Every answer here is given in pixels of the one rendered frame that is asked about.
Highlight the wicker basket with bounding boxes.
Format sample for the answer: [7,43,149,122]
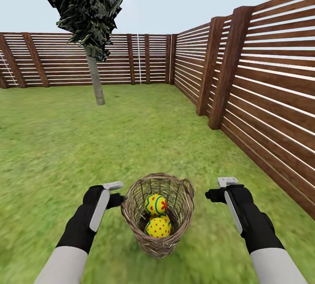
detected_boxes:
[120,173,196,259]

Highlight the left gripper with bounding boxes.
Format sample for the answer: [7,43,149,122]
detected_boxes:
[106,193,124,210]

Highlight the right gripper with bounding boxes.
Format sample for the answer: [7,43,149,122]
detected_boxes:
[205,187,227,204]

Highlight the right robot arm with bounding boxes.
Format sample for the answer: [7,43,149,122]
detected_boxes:
[205,177,308,284]

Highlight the easter egg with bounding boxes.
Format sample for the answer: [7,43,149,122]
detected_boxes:
[144,218,170,238]
[149,213,173,234]
[142,191,170,216]

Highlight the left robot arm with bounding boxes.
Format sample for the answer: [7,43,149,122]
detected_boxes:
[34,181,124,284]

